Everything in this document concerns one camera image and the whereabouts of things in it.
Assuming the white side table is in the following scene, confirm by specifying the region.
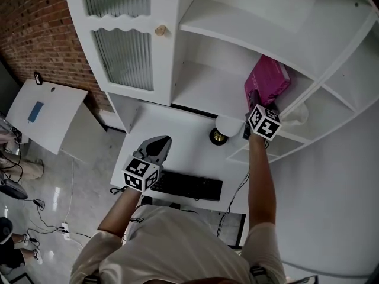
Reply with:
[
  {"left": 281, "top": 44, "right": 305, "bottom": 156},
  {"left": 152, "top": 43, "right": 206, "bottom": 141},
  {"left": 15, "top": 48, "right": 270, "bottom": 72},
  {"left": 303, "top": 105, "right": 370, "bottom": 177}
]
[{"left": 5, "top": 78, "right": 89, "bottom": 156}]

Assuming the white shelf unit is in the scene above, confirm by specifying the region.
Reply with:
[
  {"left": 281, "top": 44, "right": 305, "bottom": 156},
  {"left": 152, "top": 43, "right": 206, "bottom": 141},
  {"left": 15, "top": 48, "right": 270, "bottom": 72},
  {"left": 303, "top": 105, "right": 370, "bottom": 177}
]
[{"left": 63, "top": 0, "right": 379, "bottom": 165}]

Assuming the pink book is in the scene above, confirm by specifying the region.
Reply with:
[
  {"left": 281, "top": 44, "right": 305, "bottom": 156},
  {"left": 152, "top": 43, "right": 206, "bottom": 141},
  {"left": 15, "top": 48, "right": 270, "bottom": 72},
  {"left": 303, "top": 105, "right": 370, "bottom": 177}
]
[{"left": 244, "top": 54, "right": 292, "bottom": 109}]

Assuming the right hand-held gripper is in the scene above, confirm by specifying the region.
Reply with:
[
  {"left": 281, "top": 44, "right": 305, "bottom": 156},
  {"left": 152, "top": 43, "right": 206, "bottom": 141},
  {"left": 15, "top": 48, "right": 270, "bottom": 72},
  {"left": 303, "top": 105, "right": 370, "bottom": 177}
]
[{"left": 242, "top": 89, "right": 282, "bottom": 142}]

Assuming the black keyboard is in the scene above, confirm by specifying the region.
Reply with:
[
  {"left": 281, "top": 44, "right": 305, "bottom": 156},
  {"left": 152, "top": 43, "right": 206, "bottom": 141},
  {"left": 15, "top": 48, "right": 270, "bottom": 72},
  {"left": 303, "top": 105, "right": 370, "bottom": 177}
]
[{"left": 149, "top": 170, "right": 224, "bottom": 202}]

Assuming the person's right forearm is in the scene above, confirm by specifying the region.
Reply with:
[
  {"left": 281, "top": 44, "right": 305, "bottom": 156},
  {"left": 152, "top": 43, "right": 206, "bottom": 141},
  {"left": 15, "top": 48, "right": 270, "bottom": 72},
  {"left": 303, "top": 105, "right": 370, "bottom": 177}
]
[{"left": 247, "top": 134, "right": 278, "bottom": 229}]

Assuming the person's left forearm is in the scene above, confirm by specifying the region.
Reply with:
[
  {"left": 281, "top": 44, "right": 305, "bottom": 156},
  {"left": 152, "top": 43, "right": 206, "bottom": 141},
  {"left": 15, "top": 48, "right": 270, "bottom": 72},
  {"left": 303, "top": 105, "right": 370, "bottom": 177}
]
[{"left": 97, "top": 185, "right": 143, "bottom": 237}]

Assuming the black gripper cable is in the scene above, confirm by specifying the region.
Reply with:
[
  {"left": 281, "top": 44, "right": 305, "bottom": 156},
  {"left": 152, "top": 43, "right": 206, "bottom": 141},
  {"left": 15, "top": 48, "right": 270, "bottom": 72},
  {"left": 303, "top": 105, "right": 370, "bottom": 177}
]
[{"left": 217, "top": 163, "right": 251, "bottom": 237}]

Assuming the white power strip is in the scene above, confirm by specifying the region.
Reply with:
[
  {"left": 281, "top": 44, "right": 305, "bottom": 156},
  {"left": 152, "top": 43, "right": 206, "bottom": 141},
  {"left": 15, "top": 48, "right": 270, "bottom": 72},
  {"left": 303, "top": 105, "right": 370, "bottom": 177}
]
[{"left": 60, "top": 222, "right": 72, "bottom": 241}]

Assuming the blue flat pad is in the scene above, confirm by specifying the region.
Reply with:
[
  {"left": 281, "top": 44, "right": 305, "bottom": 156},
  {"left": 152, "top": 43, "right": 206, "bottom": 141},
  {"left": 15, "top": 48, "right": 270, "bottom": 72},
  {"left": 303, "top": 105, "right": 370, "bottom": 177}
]
[{"left": 27, "top": 101, "right": 45, "bottom": 124}]

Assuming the white power cable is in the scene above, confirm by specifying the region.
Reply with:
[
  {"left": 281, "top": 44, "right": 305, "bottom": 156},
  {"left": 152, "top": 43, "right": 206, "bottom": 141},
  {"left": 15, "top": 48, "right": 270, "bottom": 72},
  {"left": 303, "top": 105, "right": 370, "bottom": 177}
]
[{"left": 63, "top": 154, "right": 75, "bottom": 225}]

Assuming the crumpled white bag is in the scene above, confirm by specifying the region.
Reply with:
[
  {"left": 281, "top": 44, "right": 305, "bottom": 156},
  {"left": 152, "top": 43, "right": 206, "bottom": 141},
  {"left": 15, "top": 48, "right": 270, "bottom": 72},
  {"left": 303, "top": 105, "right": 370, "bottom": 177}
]
[{"left": 281, "top": 101, "right": 310, "bottom": 127}]

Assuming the black floor cable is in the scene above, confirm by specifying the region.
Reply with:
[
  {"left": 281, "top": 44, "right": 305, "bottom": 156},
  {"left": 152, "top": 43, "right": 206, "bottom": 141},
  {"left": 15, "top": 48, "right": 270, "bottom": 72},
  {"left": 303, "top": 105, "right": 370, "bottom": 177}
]
[{"left": 23, "top": 198, "right": 92, "bottom": 240}]

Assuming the beige cloth bundle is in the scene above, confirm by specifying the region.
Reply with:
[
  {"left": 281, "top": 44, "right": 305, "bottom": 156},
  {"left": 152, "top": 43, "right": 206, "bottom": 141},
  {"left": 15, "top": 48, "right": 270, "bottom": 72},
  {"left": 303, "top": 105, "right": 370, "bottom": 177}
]
[{"left": 0, "top": 149, "right": 45, "bottom": 183}]

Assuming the black chair seat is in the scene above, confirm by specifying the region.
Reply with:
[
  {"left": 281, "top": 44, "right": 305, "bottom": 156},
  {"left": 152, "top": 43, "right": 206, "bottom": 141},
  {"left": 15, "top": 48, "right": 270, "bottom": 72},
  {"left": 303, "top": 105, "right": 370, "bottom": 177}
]
[{"left": 0, "top": 177, "right": 29, "bottom": 201}]

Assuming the white lamp with gold base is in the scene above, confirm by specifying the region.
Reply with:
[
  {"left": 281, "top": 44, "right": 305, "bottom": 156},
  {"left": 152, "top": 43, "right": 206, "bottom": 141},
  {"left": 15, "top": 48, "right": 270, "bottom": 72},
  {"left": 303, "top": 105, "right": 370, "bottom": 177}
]
[{"left": 209, "top": 115, "right": 242, "bottom": 146}]

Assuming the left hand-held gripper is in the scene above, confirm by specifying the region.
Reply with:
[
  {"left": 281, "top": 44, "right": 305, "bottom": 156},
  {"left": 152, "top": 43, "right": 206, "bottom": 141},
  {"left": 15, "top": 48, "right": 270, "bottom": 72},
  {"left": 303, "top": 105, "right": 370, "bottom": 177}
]
[{"left": 123, "top": 135, "right": 173, "bottom": 193}]

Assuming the person's white shirt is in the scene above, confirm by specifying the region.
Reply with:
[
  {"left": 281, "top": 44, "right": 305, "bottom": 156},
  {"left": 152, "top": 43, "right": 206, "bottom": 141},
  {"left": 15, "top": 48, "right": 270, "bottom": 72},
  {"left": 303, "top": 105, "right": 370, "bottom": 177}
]
[{"left": 69, "top": 204, "right": 287, "bottom": 284}]

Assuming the white ribbed glass cabinet door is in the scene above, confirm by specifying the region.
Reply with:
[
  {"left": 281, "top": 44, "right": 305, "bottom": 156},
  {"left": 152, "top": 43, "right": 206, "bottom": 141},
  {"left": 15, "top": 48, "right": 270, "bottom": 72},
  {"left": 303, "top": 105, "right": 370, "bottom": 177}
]
[{"left": 63, "top": 0, "right": 182, "bottom": 107}]

